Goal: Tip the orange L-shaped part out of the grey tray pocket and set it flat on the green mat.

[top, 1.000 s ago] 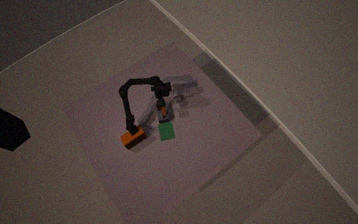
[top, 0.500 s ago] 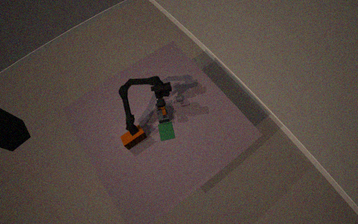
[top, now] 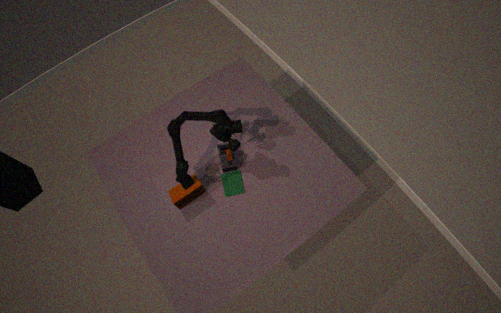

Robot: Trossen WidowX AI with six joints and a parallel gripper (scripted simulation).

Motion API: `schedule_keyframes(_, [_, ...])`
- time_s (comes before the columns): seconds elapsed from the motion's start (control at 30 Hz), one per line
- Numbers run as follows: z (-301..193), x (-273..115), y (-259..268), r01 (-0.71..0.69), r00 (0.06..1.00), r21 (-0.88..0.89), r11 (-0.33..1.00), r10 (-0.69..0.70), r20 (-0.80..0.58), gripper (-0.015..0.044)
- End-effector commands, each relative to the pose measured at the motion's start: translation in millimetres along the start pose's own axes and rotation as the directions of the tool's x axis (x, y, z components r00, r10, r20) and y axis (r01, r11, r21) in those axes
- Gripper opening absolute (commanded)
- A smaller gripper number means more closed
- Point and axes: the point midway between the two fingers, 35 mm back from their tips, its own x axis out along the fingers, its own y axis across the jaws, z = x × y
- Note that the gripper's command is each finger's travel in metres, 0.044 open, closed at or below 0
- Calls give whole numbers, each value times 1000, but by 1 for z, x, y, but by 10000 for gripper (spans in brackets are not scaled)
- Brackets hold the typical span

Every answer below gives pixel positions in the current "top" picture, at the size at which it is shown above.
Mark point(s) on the orange l-shaped part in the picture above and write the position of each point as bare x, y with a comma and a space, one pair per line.
228, 154

